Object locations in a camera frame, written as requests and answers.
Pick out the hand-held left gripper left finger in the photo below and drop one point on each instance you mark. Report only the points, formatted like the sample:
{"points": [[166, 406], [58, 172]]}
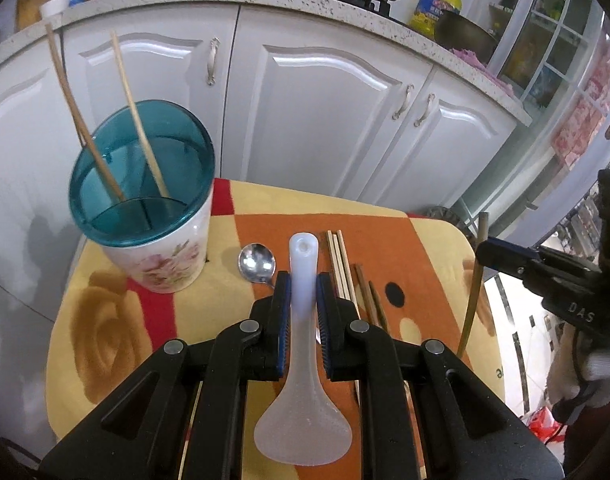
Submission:
{"points": [[285, 330]]}

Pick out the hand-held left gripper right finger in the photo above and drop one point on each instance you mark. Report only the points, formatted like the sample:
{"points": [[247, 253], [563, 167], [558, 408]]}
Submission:
{"points": [[323, 330]]}

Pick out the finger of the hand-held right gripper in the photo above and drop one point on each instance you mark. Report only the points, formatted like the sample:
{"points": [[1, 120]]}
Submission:
{"points": [[510, 252]]}

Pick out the olive wooden chopstick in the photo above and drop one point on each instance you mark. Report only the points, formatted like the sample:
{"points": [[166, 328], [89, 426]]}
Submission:
{"points": [[471, 305]]}

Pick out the metal spoon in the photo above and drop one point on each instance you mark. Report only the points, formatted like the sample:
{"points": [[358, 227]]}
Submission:
{"points": [[256, 262]]}

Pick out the white plastic rice paddle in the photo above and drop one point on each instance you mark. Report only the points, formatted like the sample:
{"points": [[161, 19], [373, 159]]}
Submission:
{"points": [[305, 410]]}

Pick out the floral utensil holder teal rim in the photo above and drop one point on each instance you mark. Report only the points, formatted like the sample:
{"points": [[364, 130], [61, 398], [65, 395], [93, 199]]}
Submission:
{"points": [[160, 260]]}

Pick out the person's right hand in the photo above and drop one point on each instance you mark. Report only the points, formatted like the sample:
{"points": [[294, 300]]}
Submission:
{"points": [[605, 375]]}

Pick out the dark bristly object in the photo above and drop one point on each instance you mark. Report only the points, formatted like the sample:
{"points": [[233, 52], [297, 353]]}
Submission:
{"points": [[447, 217]]}

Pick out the orange yellow printed cloth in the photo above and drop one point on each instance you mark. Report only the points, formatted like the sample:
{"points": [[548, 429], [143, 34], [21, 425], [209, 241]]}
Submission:
{"points": [[410, 245]]}

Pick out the white cabinet door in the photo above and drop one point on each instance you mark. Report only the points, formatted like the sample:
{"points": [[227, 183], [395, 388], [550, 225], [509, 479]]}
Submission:
{"points": [[310, 110], [460, 150], [15, 160]]}

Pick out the red plastic bag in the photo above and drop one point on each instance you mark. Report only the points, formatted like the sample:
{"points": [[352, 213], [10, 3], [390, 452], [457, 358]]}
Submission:
{"points": [[542, 422]]}

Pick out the pink floral hanging cloth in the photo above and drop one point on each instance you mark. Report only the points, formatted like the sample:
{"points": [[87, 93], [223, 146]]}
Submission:
{"points": [[585, 110]]}

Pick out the black wok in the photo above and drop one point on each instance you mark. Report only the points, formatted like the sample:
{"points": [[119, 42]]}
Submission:
{"points": [[465, 35]]}

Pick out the glass panel door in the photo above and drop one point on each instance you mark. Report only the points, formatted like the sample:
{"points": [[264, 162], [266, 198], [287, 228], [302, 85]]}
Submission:
{"points": [[560, 35]]}

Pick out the yellow oil bottle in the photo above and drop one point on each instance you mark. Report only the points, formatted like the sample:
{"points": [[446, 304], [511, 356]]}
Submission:
{"points": [[432, 10]]}

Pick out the speckled stone countertop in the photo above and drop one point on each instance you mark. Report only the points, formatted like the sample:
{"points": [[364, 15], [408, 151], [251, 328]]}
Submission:
{"points": [[285, 0]]}

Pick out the small white bowl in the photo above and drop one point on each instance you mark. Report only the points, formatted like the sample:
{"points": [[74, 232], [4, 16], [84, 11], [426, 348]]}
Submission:
{"points": [[54, 7]]}

